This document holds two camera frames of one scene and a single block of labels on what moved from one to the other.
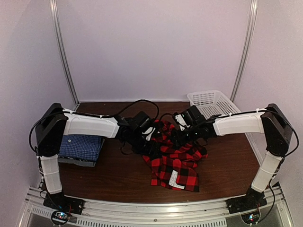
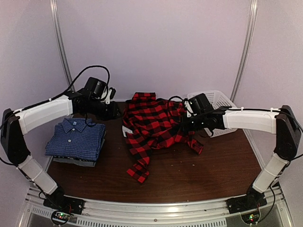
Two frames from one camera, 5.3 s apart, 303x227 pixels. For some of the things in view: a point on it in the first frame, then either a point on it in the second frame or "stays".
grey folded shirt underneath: x=81 y=162 stays
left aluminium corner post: x=54 y=6 stays
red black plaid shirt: x=173 y=166 -> x=150 y=122
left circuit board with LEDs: x=60 y=217 stays
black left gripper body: x=139 y=146 -> x=102 y=112
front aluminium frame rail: x=205 y=213 stays
